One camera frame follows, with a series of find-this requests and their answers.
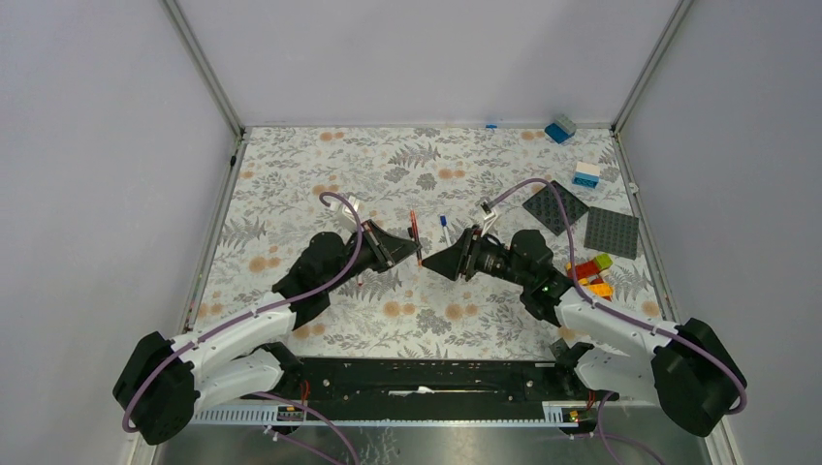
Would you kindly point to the blue grey lego brick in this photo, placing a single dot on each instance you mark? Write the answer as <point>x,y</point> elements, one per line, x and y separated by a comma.
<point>561,129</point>

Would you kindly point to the dark green lego baseplate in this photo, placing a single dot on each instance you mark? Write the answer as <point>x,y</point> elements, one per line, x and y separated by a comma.
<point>544,207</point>

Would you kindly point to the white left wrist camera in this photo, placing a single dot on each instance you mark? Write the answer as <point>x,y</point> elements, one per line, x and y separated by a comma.
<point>345,215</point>

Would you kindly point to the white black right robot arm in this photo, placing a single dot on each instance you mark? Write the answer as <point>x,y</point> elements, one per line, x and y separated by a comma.
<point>682,368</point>

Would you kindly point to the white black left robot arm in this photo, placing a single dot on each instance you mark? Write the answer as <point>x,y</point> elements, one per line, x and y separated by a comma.
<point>166,381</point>

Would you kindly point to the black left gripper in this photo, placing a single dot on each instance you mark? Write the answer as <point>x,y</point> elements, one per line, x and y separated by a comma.
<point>388,250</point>

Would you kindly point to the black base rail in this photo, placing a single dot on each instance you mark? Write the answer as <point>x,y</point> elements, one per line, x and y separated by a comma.
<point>351,389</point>

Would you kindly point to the floral table mat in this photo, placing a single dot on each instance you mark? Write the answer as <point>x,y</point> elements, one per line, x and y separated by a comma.
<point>408,311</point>

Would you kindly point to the colourful lego brick pile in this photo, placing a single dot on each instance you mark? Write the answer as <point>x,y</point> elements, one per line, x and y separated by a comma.
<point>592,275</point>

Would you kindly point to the white marker blue end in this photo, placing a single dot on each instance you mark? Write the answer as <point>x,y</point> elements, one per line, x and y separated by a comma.
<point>445,230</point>

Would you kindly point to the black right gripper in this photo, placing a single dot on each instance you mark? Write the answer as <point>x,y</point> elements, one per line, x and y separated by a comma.
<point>461,258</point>

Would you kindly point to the orange red pen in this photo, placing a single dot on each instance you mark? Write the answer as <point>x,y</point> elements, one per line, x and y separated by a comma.
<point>416,237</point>

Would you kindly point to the white blue lego brick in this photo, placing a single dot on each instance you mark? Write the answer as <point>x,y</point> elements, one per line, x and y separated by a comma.
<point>587,175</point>

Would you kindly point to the grey lego baseplate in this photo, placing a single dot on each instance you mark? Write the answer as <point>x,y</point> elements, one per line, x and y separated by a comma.
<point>612,232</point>

